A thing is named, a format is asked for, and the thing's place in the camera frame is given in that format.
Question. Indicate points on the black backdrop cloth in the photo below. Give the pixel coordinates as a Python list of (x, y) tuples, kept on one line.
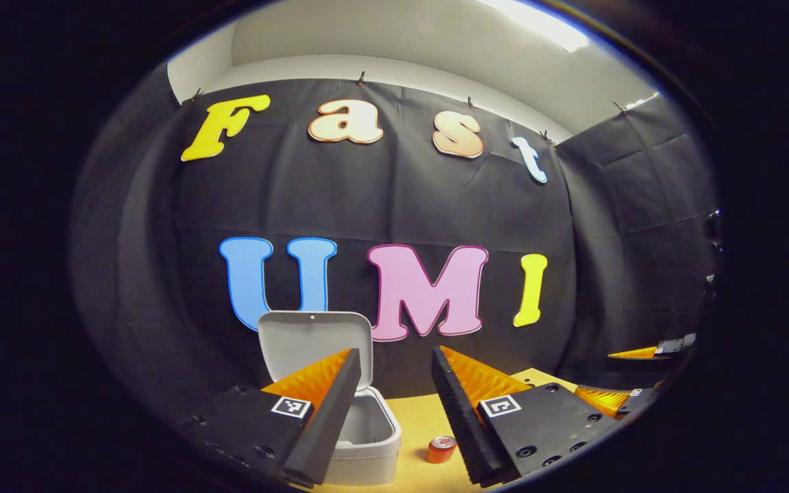
[(401, 192)]

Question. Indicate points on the white desktop garbage bin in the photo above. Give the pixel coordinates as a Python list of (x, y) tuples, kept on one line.
[(312, 339)]

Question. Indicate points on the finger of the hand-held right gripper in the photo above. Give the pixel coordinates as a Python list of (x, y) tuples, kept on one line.
[(603, 400), (641, 353)]

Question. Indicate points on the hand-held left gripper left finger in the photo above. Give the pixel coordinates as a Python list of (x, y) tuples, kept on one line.
[(329, 424)]

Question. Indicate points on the ceiling light panel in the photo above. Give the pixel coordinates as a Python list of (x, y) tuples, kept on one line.
[(545, 24)]

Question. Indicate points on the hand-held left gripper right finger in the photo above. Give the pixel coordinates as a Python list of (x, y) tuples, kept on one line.
[(463, 424)]

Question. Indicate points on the red pop can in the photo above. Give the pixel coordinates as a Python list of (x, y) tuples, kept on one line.
[(441, 450)]

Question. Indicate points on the wooden desktop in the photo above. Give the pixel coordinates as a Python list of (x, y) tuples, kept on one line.
[(418, 428)]

